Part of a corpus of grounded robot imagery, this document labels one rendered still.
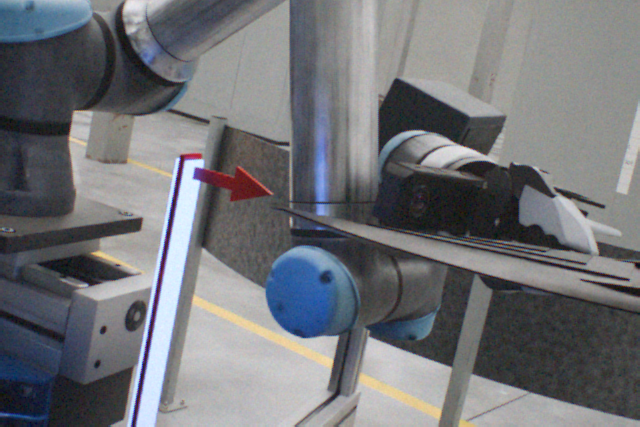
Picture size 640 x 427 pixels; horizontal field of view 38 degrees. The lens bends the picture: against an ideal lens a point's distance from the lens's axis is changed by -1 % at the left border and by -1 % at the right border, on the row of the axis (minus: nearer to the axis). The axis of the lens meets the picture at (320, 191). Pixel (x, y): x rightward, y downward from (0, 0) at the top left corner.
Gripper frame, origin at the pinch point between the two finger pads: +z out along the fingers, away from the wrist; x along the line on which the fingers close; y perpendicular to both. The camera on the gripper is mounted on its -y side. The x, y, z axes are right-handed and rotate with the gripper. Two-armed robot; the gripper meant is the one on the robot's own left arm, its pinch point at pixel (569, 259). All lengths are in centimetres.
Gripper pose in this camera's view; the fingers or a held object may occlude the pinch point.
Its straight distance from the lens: 62.7
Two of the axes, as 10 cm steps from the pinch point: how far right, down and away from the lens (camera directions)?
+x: -3.1, 9.4, 1.3
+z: 2.6, 2.2, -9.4
